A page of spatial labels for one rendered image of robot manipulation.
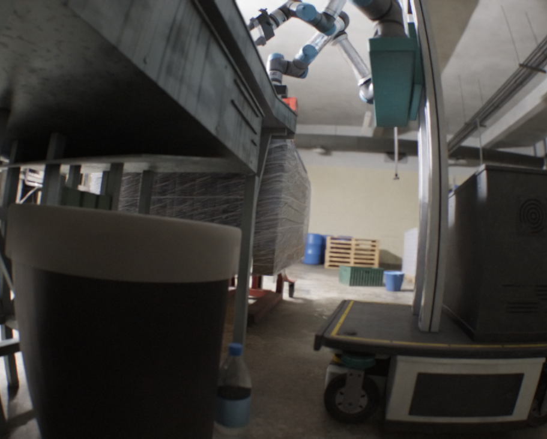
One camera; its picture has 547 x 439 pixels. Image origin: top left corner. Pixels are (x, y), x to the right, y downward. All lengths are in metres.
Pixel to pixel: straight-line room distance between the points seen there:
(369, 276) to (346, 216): 5.80
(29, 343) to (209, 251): 0.29
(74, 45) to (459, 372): 1.07
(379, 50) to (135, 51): 0.76
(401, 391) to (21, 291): 0.88
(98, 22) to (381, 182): 10.51
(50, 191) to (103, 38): 0.54
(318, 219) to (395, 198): 2.72
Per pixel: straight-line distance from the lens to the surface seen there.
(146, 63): 0.51
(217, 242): 0.41
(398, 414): 0.96
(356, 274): 4.71
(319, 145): 10.17
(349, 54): 1.74
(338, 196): 10.52
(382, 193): 10.67
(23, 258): 0.43
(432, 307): 1.05
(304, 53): 1.40
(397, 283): 4.45
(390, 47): 1.06
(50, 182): 0.89
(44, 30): 0.46
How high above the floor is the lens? 0.57
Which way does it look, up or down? 4 degrees up
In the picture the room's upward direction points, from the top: 5 degrees clockwise
